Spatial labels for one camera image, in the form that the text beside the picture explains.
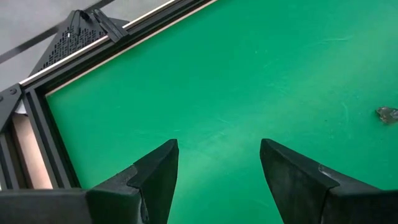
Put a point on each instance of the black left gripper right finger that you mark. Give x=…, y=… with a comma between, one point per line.
x=311, y=199

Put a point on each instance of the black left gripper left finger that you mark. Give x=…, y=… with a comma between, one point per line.
x=124, y=199

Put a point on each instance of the wooden table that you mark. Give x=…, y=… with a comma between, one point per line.
x=31, y=155

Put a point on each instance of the green table mat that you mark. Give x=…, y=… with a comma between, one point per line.
x=248, y=62

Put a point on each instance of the black perforated computer case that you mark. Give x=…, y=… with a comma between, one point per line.
x=68, y=46

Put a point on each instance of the black aluminium table frame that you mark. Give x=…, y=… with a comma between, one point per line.
x=93, y=57

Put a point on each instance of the black frame bracket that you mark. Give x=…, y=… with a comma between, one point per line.
x=110, y=26

